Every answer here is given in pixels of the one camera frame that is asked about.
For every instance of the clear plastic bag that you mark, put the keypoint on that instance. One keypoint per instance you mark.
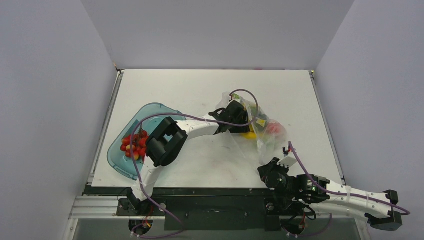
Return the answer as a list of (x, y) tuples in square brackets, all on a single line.
[(264, 147)]

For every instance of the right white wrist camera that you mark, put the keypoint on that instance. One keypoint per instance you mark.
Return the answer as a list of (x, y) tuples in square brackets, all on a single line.
[(288, 159)]

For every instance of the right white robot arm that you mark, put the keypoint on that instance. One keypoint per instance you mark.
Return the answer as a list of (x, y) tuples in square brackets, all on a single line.
[(310, 195)]

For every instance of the red fake berry cluster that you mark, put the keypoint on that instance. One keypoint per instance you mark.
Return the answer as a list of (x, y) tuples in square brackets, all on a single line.
[(138, 145)]

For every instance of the red fake apple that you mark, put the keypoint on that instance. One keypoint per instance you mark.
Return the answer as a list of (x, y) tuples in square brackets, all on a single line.
[(275, 129)]

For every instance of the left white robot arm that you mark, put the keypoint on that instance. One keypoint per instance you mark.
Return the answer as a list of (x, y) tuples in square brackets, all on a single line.
[(167, 140)]

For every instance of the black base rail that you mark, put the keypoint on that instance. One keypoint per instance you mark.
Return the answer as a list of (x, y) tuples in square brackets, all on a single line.
[(209, 209)]

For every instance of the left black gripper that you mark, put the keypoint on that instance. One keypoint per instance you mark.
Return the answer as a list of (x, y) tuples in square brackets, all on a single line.
[(240, 129)]

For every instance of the yellow fake fruit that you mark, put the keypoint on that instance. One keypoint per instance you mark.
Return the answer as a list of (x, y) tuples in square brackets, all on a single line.
[(249, 135)]

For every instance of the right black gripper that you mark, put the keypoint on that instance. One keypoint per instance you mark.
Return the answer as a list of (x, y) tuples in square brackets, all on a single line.
[(265, 169)]

